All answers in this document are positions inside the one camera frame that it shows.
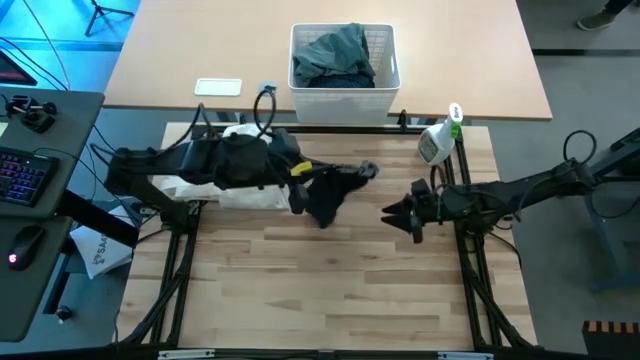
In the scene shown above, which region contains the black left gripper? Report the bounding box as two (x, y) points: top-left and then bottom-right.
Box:
(267, 149), (380, 215)

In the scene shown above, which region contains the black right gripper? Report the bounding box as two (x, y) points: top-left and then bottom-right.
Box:
(379, 192), (454, 245)

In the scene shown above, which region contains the black Puma garment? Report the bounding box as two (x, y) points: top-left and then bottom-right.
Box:
(304, 164), (380, 230)

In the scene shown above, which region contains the navy dotted garment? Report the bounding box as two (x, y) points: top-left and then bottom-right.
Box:
(309, 73), (376, 90)

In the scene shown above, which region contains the grey-green garment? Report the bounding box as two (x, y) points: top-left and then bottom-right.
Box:
(292, 22), (377, 87)

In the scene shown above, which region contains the white plastic laundry basket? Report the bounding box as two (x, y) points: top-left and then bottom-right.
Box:
(288, 22), (402, 126)

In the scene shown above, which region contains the cream white garment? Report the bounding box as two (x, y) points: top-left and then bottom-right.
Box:
(149, 123), (292, 211)

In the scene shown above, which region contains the white spray bottle green trigger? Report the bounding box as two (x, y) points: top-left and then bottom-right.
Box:
(417, 102), (465, 167)

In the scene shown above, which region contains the white rectangular cover plate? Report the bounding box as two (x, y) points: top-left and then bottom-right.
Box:
(193, 77), (244, 98)

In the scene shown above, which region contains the light wooden desk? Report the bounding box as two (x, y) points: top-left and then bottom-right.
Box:
(102, 0), (554, 122)

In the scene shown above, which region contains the grey metal stand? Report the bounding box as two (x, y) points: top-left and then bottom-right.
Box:
(582, 127), (640, 296)

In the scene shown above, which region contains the white printed bag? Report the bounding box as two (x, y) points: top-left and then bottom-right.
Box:
(69, 205), (136, 280)

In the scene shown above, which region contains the orange black striped box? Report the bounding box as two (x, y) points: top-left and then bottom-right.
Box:
(582, 322), (640, 360)

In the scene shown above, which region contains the dark grey desk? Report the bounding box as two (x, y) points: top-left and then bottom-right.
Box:
(0, 87), (107, 344)

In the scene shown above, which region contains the person's foot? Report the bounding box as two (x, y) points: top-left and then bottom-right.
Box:
(576, 0), (636, 33)

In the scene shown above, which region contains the black tripod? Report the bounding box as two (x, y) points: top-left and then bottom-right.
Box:
(83, 0), (136, 38)

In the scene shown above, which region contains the black desk clamp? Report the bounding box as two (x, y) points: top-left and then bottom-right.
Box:
(3, 93), (59, 135)

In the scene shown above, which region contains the black keyboard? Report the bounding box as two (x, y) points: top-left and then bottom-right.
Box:
(0, 145), (61, 208)

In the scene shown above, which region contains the black computer mouse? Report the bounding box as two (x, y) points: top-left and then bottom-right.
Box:
(5, 224), (47, 273)

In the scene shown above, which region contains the black monitor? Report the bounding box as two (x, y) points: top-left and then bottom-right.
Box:
(0, 48), (39, 87)

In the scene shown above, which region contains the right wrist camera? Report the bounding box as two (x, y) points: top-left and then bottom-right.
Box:
(409, 178), (437, 202)

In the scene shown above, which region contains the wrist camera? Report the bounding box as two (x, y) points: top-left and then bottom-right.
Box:
(269, 128), (303, 162)
(409, 178), (437, 202)

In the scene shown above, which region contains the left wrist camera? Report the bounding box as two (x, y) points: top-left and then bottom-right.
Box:
(269, 128), (303, 162)

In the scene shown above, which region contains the black metal rig frame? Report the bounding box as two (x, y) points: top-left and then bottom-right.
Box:
(113, 122), (540, 360)

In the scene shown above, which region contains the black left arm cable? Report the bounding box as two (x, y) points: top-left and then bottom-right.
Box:
(164, 84), (279, 157)

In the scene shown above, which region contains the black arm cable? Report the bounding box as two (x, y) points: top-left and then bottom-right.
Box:
(164, 84), (279, 157)
(562, 129), (599, 166)

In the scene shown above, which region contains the silver frame bracket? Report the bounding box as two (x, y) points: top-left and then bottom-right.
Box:
(437, 351), (496, 360)
(157, 348), (216, 360)

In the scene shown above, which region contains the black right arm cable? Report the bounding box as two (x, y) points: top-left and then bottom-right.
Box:
(562, 129), (599, 166)

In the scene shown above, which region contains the thin floor cable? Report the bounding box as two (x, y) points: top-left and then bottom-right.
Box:
(22, 0), (71, 91)
(0, 35), (69, 92)

